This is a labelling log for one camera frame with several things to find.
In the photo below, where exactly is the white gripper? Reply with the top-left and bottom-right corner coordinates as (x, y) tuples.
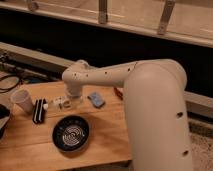
(43, 96), (83, 110)

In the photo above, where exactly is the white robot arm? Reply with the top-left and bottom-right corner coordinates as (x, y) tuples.
(62, 59), (193, 171)

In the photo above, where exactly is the dark ceramic bowl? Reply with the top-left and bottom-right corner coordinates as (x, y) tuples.
(52, 115), (90, 152)

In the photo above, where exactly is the blue sponge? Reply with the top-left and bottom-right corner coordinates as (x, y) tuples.
(88, 92), (105, 108)

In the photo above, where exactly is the black rectangular block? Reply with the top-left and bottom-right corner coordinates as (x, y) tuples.
(32, 99), (46, 124)

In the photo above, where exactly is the white plastic cup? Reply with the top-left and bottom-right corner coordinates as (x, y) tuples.
(10, 89), (34, 113)

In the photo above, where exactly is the small red object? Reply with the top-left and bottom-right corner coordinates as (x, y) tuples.
(114, 87), (123, 100)

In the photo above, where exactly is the wooden table board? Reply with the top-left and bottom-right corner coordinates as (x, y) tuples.
(0, 86), (131, 171)

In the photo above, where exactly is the dark object at left edge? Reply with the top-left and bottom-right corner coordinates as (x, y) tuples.
(0, 104), (10, 139)

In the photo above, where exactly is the black cable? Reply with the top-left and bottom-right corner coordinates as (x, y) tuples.
(0, 73), (23, 94)

